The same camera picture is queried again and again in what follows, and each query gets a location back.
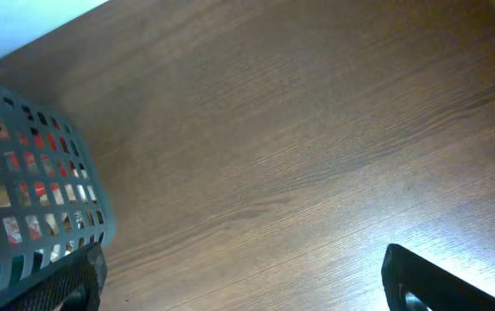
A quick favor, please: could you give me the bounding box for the yellow orange snack packet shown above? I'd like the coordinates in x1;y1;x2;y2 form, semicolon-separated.
0;117;87;208

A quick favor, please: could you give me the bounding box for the beige brown snack bag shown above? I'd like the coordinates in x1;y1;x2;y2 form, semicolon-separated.
0;185;110;262

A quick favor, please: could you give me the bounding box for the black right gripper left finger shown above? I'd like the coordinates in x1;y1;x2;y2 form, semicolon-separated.
0;242;108;311

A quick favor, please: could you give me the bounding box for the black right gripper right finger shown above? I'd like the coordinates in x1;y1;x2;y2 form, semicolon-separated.
381;244;495;311

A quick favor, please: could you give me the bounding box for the dark grey plastic basket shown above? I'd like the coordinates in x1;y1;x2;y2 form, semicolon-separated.
0;86;117;291

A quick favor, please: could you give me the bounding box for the green Nescafe coffee bag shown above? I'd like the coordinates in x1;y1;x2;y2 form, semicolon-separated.
0;252;43;285

